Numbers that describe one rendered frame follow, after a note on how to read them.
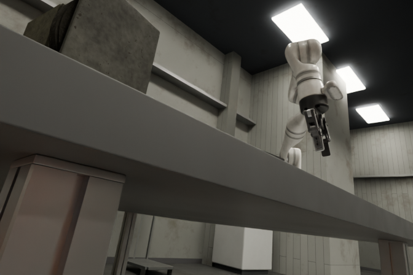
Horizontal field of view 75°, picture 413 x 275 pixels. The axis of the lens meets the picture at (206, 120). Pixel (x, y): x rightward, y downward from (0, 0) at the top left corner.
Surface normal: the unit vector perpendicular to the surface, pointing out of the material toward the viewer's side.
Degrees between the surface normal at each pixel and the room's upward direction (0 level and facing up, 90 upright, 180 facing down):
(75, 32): 90
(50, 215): 90
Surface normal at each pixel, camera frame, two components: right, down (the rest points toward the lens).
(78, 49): 0.84, -0.10
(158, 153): 0.71, -0.18
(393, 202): -0.69, -0.34
